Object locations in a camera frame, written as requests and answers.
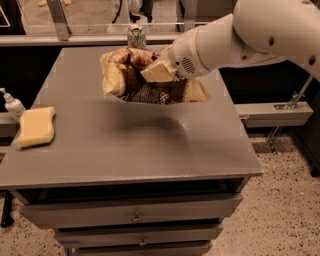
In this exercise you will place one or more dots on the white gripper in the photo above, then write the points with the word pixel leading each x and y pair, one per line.
pixel 182 56

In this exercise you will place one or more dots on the brown chip bag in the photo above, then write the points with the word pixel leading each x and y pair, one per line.
pixel 122 78

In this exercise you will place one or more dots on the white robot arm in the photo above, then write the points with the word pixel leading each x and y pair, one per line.
pixel 257 32

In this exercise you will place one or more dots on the yellow sponge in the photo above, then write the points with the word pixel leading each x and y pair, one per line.
pixel 36 127

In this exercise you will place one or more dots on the white green soda can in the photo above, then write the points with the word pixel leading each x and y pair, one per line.
pixel 136 36

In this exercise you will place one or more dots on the grey drawer cabinet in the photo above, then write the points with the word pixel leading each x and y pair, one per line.
pixel 105 149

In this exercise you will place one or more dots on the white pump bottle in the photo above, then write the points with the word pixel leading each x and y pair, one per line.
pixel 14 106

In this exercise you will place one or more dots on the middle grey drawer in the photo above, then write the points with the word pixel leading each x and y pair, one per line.
pixel 139 235

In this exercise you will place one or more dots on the grey drawer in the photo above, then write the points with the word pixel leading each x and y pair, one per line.
pixel 133 211
pixel 195 248
pixel 139 235

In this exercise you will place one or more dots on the top grey drawer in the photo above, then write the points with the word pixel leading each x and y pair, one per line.
pixel 133 211

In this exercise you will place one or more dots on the bottom grey drawer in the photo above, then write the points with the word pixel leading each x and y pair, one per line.
pixel 195 248

